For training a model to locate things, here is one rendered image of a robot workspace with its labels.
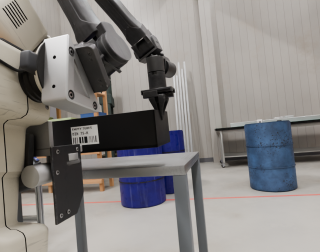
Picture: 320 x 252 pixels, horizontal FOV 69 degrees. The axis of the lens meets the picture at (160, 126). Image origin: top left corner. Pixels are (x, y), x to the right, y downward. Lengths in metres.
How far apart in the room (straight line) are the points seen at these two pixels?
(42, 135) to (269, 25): 7.32
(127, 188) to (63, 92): 2.77
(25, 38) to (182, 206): 0.59
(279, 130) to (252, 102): 3.58
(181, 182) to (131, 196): 2.39
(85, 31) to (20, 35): 0.13
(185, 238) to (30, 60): 0.63
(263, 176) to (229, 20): 5.10
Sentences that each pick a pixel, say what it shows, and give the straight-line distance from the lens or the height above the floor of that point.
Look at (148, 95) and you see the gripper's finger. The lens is 0.74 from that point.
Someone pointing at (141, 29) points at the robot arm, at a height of 1.23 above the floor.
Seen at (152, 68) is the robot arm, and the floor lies 1.11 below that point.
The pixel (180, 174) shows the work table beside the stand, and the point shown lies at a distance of 0.73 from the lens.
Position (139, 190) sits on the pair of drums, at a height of 0.23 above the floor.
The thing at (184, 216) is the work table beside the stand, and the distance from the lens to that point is 0.76.
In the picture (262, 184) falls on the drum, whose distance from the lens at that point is 3.56.
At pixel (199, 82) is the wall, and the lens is 6.98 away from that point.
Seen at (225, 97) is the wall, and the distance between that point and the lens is 6.92.
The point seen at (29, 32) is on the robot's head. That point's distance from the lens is 0.59.
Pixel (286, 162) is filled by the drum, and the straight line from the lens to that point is 3.55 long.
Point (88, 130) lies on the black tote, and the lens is 0.77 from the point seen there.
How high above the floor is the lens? 0.90
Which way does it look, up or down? 2 degrees up
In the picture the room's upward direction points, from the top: 5 degrees counter-clockwise
